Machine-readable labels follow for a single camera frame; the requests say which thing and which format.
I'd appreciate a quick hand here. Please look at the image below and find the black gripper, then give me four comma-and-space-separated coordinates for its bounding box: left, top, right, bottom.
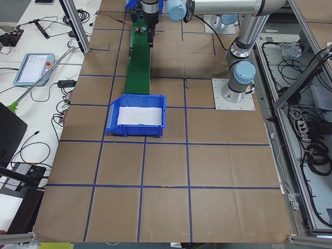
142, 10, 159, 48

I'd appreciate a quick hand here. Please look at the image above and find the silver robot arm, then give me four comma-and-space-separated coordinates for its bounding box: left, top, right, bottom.
165, 0, 285, 103

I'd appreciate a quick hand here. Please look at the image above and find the green conveyor belt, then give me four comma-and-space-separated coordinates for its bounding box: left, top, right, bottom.
124, 16, 151, 94

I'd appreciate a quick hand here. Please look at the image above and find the blue left plastic bin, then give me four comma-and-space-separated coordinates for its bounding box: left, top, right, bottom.
105, 94, 167, 137

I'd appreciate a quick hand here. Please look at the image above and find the white foam pad left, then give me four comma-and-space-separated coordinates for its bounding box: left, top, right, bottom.
117, 107, 162, 126

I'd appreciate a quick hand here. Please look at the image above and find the teach pendant tablet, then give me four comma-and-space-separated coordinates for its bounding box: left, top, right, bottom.
13, 53, 55, 87

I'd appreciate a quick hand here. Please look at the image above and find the red black wire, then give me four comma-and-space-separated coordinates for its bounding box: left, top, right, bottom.
95, 10, 133, 27

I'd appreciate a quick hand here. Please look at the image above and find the aluminium frame post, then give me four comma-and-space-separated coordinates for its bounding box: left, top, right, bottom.
59, 0, 91, 54

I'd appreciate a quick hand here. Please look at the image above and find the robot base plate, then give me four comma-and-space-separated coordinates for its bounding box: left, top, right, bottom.
212, 78, 255, 111

